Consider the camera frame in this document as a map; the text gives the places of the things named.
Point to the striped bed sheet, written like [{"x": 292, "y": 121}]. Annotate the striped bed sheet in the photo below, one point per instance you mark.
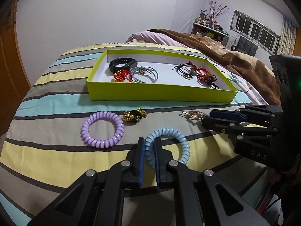
[{"x": 58, "y": 87}]

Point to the pink crystal hair clip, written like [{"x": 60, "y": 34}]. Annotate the pink crystal hair clip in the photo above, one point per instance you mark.
[{"x": 196, "y": 115}]

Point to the floral curtain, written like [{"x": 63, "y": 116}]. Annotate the floral curtain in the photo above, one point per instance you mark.
[{"x": 287, "y": 35}]

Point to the cluttered shelf desk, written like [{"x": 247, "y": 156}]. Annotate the cluttered shelf desk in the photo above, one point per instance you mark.
[{"x": 218, "y": 36}]

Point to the lime green cardboard box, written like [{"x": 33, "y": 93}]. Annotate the lime green cardboard box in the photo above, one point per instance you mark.
[{"x": 152, "y": 94}]

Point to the pale pink pillow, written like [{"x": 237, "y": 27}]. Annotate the pale pink pillow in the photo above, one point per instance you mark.
[{"x": 150, "y": 37}]

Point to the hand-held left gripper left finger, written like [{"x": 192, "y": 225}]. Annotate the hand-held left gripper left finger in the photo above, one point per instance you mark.
[{"x": 140, "y": 160}]

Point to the black wristband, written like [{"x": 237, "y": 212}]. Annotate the black wristband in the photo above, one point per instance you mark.
[{"x": 112, "y": 67}]

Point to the brown fleece blanket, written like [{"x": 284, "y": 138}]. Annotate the brown fleece blanket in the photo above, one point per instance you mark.
[{"x": 235, "y": 61}]

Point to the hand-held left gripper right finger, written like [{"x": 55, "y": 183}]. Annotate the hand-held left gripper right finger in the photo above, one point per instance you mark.
[{"x": 158, "y": 164}]

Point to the row of bottles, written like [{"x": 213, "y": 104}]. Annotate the row of bottles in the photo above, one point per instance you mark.
[{"x": 204, "y": 20}]

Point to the pink flower branches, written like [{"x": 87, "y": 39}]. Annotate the pink flower branches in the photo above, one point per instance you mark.
[{"x": 217, "y": 10}]

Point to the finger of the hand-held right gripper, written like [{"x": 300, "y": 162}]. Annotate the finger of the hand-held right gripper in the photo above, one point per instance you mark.
[
  {"x": 216, "y": 124},
  {"x": 223, "y": 115}
]

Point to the orange wooden door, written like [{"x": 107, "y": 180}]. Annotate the orange wooden door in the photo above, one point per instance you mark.
[{"x": 9, "y": 75}]

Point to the black chair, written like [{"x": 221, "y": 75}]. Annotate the black chair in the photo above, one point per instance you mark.
[{"x": 247, "y": 47}]

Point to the barred window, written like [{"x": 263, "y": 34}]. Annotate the barred window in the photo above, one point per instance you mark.
[{"x": 254, "y": 28}]

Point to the white floral quilt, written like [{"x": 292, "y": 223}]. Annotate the white floral quilt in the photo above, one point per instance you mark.
[{"x": 239, "y": 82}]

